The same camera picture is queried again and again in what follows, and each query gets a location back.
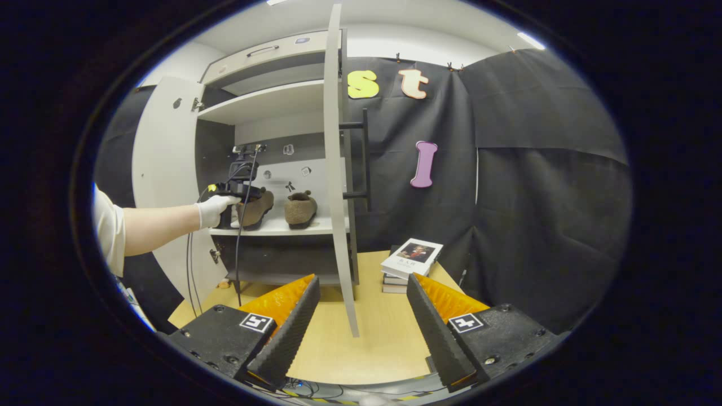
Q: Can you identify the white portrait cover book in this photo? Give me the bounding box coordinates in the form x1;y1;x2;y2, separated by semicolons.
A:
380;238;444;281

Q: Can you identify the white cabinet door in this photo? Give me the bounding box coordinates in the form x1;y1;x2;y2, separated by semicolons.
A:
323;3;362;338
131;76;229;308

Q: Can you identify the white cabinet drawer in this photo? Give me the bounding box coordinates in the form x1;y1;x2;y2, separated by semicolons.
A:
201;30;329;86

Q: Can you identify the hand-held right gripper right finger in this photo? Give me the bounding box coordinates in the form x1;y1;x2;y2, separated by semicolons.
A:
406;273;565;394

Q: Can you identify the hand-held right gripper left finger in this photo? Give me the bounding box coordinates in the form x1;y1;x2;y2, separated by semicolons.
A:
168;275;321;391

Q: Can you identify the white shoe cabinet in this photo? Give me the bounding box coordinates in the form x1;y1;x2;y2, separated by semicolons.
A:
131;3;373;338

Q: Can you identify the white cabinet shelf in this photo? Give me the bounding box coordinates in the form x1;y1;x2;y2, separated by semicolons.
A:
197;79;327;126
209;214;350;236

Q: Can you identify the black door handle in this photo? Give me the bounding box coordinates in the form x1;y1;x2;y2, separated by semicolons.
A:
340;109;373;213

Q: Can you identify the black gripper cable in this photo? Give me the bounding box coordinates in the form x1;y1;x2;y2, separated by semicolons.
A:
185;145;261;317

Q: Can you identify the black backdrop cloth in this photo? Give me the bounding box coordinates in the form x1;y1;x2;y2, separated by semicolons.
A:
93;48;632;333

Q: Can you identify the white shirt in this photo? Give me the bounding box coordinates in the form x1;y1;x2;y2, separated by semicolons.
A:
92;185;127;278

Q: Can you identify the brown shoe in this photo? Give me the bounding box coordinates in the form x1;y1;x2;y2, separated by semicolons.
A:
231;188;275;231
284;190;318;230

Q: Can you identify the computer monitor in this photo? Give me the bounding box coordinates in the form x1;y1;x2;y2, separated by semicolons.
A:
115;279;157;332

